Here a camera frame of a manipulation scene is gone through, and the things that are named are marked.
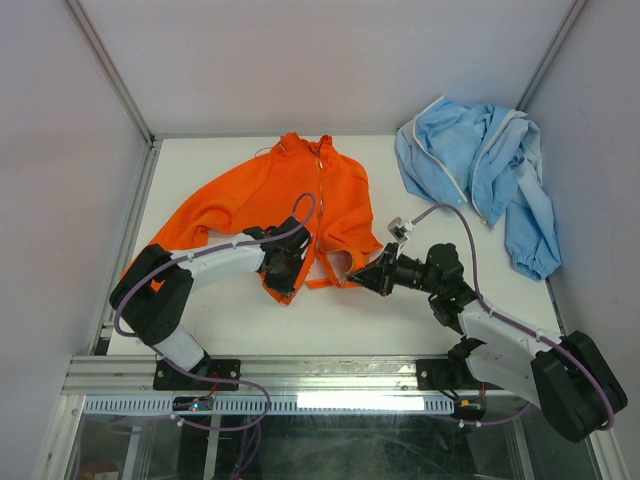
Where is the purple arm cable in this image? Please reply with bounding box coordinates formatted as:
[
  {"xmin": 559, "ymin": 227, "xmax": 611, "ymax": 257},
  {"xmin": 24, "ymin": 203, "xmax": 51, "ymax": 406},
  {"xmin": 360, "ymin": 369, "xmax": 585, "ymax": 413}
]
[
  {"xmin": 112, "ymin": 192, "xmax": 274, "ymax": 431},
  {"xmin": 407, "ymin": 203, "xmax": 619, "ymax": 430}
]

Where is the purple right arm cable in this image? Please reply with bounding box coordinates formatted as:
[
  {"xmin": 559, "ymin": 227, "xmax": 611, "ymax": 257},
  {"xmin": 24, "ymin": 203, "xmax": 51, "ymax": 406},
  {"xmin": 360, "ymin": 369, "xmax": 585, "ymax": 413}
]
[{"xmin": 407, "ymin": 203, "xmax": 619, "ymax": 430}]

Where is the aluminium front rail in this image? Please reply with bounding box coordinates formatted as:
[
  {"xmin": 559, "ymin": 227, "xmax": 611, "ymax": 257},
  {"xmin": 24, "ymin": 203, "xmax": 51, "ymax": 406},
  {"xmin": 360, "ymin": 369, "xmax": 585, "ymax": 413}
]
[{"xmin": 62, "ymin": 353, "xmax": 600, "ymax": 397}]

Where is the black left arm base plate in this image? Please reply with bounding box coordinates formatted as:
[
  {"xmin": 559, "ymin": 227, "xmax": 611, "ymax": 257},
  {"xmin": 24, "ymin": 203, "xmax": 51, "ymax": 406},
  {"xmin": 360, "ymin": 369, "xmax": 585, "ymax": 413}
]
[{"xmin": 153, "ymin": 358, "xmax": 241, "ymax": 392}]

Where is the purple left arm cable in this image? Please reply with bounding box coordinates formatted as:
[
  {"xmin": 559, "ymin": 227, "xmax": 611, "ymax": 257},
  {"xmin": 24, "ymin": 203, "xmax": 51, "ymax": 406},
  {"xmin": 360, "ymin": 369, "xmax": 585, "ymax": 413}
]
[{"xmin": 112, "ymin": 192, "xmax": 274, "ymax": 431}]

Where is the aluminium corner post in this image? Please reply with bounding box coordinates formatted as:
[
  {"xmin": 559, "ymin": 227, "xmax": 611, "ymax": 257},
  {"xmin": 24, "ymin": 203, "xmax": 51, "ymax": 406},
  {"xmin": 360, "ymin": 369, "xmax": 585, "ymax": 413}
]
[
  {"xmin": 63, "ymin": 0, "xmax": 155, "ymax": 146},
  {"xmin": 516, "ymin": 0, "xmax": 590, "ymax": 111}
]

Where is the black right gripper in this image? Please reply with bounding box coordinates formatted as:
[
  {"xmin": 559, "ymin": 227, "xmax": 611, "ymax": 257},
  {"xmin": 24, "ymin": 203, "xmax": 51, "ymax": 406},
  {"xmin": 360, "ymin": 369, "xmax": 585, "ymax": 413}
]
[{"xmin": 347, "ymin": 242, "xmax": 441, "ymax": 296}]

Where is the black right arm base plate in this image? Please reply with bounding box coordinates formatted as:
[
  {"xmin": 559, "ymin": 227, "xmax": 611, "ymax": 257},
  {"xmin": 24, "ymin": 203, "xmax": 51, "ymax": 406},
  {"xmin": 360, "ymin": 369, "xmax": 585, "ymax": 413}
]
[{"xmin": 415, "ymin": 358, "xmax": 482, "ymax": 391}]

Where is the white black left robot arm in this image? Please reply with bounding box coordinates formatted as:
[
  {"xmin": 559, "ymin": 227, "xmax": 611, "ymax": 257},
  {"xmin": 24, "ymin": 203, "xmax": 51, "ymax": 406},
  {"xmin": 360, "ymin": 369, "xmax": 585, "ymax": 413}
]
[{"xmin": 109, "ymin": 217, "xmax": 311, "ymax": 389}]

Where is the right aluminium corner post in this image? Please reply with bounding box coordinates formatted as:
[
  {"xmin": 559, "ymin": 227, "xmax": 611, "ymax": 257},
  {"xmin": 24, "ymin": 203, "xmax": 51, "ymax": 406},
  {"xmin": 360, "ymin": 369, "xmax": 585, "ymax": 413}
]
[{"xmin": 516, "ymin": 0, "xmax": 590, "ymax": 111}]

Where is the orange zip jacket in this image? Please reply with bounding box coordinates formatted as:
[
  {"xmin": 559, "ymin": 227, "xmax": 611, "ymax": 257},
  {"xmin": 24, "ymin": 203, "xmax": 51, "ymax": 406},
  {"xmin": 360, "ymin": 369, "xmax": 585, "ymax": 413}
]
[{"xmin": 150, "ymin": 133, "xmax": 382, "ymax": 289}]

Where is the white slotted cable duct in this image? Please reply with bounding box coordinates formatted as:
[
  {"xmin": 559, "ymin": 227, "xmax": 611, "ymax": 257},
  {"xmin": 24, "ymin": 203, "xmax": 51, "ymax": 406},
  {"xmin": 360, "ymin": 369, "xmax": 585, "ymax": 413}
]
[{"xmin": 84, "ymin": 392, "xmax": 455, "ymax": 416}]

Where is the left aluminium corner post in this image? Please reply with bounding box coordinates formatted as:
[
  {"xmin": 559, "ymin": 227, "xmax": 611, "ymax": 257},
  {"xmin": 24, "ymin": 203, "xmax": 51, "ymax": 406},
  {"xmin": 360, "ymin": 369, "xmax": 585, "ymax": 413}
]
[{"xmin": 63, "ymin": 0, "xmax": 155, "ymax": 146}]

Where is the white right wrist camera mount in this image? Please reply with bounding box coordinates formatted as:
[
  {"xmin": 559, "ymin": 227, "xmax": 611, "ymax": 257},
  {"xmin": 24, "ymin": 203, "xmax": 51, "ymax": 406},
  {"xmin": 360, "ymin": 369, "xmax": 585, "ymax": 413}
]
[{"xmin": 387, "ymin": 217, "xmax": 415, "ymax": 252}]

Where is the light blue zip jacket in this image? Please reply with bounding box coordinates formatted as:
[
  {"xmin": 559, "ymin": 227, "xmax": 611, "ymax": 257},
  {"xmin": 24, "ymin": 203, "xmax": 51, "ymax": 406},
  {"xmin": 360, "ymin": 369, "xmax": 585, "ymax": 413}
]
[{"xmin": 395, "ymin": 97, "xmax": 562, "ymax": 281}]

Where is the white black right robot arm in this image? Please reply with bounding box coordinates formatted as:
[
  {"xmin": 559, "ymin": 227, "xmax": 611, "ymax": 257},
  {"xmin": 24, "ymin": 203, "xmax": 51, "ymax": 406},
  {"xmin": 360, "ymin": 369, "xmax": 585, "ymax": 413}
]
[{"xmin": 348, "ymin": 243, "xmax": 628, "ymax": 443}]

